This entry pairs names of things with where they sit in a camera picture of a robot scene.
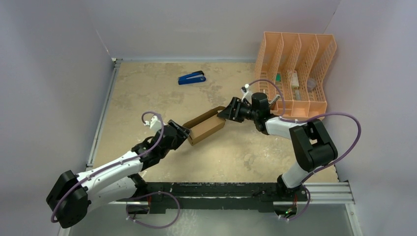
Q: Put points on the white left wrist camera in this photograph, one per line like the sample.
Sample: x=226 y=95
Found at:
x=154 y=124

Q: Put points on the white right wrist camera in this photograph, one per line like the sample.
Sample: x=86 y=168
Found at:
x=246 y=91

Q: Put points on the blue black stapler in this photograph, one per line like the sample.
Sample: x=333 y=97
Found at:
x=192 y=78

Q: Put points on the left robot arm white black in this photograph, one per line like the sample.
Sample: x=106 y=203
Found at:
x=74 y=195

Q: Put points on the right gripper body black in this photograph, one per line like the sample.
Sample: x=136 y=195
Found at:
x=233 y=108

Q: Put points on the brown cardboard box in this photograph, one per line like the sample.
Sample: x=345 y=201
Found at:
x=205 y=125

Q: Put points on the black white patterned clip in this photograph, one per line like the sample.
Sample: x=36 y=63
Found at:
x=274 y=100

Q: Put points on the white bottle in organizer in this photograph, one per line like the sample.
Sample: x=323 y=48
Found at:
x=294 y=80

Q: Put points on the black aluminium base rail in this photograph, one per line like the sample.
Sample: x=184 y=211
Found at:
x=264 y=197

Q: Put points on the grey round item in organizer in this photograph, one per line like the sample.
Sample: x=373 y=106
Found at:
x=311 y=84

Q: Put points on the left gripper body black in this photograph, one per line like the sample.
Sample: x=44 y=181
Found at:
x=179 y=138

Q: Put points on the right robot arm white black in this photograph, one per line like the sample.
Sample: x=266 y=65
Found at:
x=313 y=146

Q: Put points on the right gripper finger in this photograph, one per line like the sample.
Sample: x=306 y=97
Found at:
x=234 y=105
x=234 y=116

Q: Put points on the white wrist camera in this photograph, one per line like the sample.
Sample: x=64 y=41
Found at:
x=154 y=124
x=246 y=91

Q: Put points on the green item in organizer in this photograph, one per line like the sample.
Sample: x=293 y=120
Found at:
x=278 y=77

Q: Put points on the orange plastic file organizer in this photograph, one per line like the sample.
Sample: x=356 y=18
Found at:
x=293 y=66

